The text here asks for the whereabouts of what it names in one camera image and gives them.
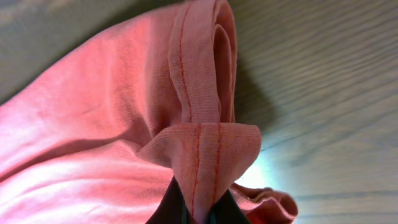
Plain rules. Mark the orange red t-shirt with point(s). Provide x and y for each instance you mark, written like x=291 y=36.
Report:
x=98 y=137

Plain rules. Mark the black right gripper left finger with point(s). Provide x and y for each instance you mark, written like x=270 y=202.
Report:
x=172 y=208

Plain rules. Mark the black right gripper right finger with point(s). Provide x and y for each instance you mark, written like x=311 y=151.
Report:
x=226 y=211

